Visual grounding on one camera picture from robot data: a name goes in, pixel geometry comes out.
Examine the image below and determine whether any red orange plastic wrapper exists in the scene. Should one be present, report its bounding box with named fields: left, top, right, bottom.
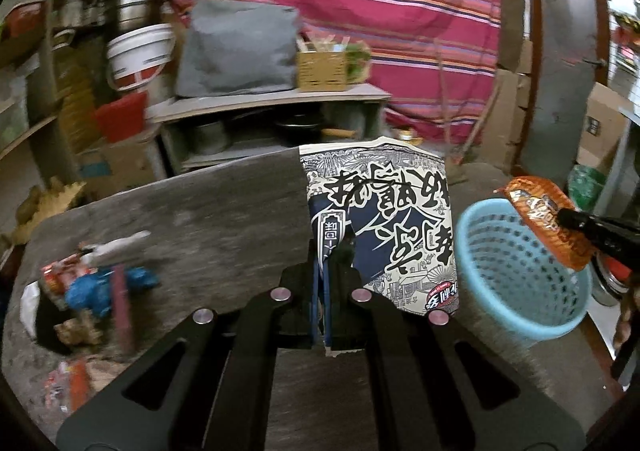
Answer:
left=44, top=358, right=91, bottom=415

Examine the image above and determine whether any egg carton tray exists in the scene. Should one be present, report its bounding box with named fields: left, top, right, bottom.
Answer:
left=10, top=176, right=86, bottom=245

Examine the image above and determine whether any grey cushion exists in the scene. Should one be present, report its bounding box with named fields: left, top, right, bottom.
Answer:
left=175, top=0, right=300, bottom=98

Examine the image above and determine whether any white plastic bucket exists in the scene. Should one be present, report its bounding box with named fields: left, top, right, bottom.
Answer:
left=106, top=23, right=176, bottom=93

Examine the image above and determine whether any wooden chopstick holder box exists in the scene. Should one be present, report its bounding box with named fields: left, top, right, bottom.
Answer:
left=296, top=36, right=347, bottom=93

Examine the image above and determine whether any black cup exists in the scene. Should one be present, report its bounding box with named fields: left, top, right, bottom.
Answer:
left=35, top=295, right=72, bottom=356

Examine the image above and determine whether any brown crumpled paper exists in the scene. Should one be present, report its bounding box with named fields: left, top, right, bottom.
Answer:
left=54, top=310, right=103, bottom=347

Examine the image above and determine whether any navy white noodle wrapper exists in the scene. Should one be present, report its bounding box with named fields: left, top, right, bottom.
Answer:
left=298, top=137, right=459, bottom=353

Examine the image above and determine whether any green plastic bag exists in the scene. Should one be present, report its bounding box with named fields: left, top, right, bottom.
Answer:
left=567, top=164, right=606, bottom=212

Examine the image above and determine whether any red plastic basket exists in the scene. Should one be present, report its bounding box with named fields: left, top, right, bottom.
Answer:
left=94, top=93, right=149, bottom=144

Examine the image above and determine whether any steel pot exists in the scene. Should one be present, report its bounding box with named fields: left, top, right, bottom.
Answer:
left=106, top=0, right=160, bottom=34

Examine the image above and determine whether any person's right hand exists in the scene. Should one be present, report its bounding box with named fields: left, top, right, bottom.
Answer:
left=613, top=280, right=640, bottom=353

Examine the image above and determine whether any blue crumpled wrapper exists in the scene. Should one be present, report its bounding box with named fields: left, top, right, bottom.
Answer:
left=64, top=267, right=160, bottom=319

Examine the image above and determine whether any dark red scouring pad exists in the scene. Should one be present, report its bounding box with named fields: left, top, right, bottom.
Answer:
left=111, top=265, right=134, bottom=355

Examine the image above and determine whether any light blue plastic basket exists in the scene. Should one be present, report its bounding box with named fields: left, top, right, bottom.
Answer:
left=454, top=199, right=592, bottom=343

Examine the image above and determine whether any grey low cabinet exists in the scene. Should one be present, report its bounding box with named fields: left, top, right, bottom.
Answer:
left=148, top=83, right=390, bottom=174

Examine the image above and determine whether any cardboard box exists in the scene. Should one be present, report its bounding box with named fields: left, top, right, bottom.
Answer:
left=577, top=83, right=634, bottom=175

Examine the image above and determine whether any wooden shelf unit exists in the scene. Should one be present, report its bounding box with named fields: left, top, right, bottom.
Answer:
left=0, top=0, right=151, bottom=252

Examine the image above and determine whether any orange snack wrapper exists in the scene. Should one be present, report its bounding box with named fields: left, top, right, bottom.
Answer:
left=498, top=176, right=596, bottom=271

